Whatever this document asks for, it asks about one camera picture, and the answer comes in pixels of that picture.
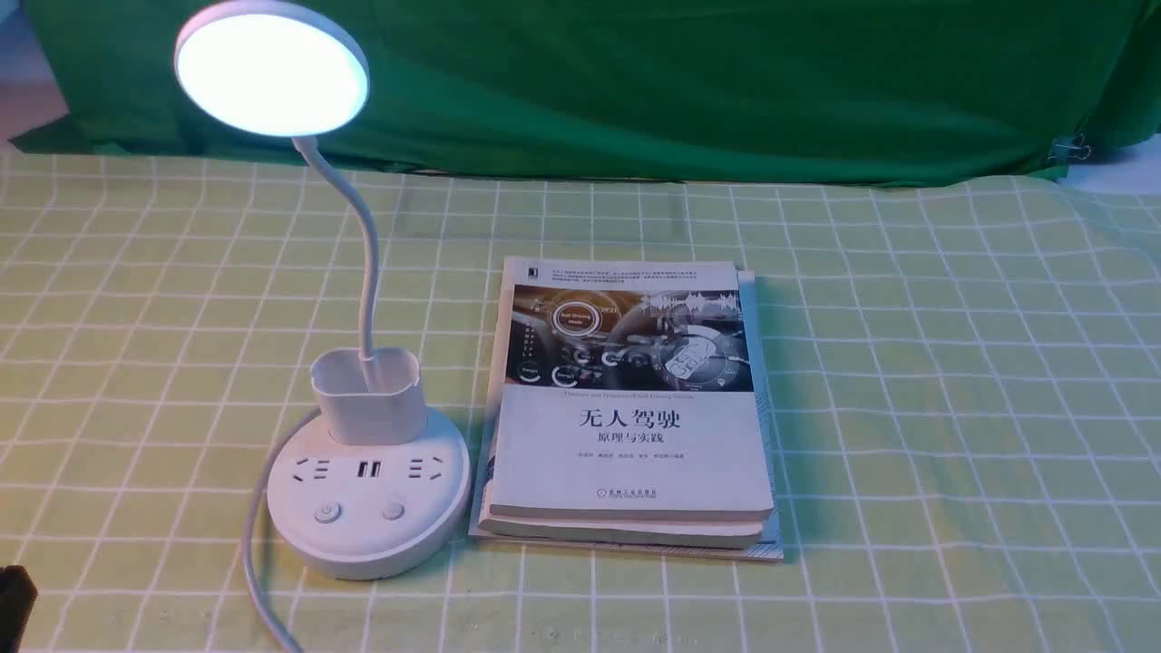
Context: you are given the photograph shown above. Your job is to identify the thin bottom book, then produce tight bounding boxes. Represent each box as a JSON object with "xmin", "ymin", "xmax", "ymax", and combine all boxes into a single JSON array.
[{"xmin": 468, "ymin": 272, "xmax": 785, "ymax": 562}]

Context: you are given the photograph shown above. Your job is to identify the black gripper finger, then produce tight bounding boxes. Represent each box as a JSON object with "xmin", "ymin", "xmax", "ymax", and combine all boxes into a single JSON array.
[{"xmin": 0, "ymin": 565, "xmax": 39, "ymax": 652}]

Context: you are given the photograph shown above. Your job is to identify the grey top book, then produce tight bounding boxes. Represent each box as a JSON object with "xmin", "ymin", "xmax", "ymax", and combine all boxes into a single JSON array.
[{"xmin": 486, "ymin": 256, "xmax": 776, "ymax": 522}]

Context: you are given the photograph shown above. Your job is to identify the green checked tablecloth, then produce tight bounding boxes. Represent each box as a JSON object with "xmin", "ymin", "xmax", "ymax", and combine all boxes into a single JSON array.
[{"xmin": 1, "ymin": 152, "xmax": 1160, "ymax": 652}]

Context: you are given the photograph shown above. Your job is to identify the green backdrop cloth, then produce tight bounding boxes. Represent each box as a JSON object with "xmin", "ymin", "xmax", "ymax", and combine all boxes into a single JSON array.
[{"xmin": 10, "ymin": 0, "xmax": 1161, "ymax": 188}]

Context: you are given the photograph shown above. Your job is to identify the white desk lamp with sockets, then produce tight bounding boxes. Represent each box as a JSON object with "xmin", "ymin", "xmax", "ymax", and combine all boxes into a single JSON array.
[{"xmin": 173, "ymin": 1, "xmax": 470, "ymax": 581}]

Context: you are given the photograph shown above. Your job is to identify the white lamp power cable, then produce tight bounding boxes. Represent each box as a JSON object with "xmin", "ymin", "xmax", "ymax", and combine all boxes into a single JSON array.
[{"xmin": 240, "ymin": 407, "xmax": 324, "ymax": 653}]

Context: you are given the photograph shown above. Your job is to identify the metal binder clip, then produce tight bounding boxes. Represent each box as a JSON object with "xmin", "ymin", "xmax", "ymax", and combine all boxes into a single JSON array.
[{"xmin": 1048, "ymin": 132, "xmax": 1093, "ymax": 166}]

